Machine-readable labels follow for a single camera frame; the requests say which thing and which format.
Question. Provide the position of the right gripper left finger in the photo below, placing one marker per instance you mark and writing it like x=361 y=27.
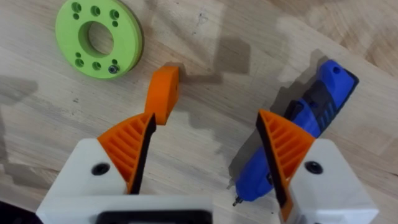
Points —
x=105 y=161

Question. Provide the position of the orange ribbed wedge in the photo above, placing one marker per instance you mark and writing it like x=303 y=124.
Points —
x=162 y=93

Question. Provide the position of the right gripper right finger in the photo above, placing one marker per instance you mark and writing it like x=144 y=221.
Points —
x=311 y=174

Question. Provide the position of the green disc with holes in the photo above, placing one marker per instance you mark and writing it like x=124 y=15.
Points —
x=99 y=37

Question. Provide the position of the blue electric screwdriver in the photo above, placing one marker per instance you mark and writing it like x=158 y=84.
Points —
x=298 y=130

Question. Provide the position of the small silver screw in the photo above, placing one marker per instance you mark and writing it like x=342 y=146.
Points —
x=113 y=69

